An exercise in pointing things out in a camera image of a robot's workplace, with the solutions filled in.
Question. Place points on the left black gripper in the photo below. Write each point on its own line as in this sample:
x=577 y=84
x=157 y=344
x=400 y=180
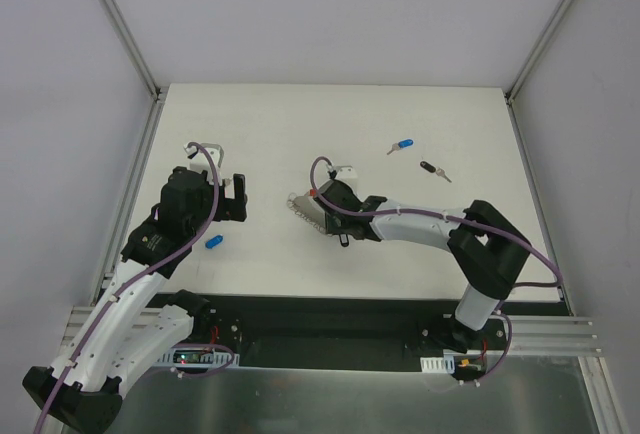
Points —
x=228 y=204

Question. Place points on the right aluminium frame post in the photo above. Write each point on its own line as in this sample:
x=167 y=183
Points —
x=542 y=42

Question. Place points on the white cable duct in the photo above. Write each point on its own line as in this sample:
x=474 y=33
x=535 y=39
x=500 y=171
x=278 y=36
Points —
x=197 y=358
x=438 y=365

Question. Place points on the right white cable duct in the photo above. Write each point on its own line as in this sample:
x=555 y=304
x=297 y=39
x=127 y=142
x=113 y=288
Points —
x=438 y=365

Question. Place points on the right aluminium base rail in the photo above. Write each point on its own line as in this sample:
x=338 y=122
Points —
x=554 y=336

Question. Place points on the left white cable duct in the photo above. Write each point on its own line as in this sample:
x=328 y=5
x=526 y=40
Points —
x=197 y=358

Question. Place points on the red handled keyring organizer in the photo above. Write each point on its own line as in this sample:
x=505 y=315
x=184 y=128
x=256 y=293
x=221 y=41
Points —
x=305 y=207

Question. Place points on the black tag key right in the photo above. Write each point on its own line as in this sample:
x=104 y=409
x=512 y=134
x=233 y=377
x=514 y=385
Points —
x=430 y=168

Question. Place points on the left aluminium frame post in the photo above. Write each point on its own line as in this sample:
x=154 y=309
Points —
x=131 y=48

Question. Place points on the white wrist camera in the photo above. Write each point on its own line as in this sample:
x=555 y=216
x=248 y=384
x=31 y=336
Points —
x=343 y=173
x=199 y=158

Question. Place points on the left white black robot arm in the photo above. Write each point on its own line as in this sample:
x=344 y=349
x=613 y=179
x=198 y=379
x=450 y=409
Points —
x=85 y=386

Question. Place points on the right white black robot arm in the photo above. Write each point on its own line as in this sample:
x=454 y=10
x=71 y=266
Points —
x=489 y=250

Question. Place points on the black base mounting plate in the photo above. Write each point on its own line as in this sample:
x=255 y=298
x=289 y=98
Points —
x=376 y=335

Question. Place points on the blue key tag left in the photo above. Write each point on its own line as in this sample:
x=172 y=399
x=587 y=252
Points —
x=214 y=241

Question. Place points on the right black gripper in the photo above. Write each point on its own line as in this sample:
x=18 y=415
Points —
x=329 y=216

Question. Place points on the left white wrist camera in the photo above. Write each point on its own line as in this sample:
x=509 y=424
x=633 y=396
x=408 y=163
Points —
x=199 y=158

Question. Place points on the blue tag key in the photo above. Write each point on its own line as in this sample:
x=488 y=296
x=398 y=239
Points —
x=400 y=145

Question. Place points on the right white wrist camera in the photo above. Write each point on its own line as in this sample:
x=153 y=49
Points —
x=343 y=173

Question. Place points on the aluminium frame post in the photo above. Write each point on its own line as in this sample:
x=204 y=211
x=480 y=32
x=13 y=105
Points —
x=131 y=48
x=542 y=42

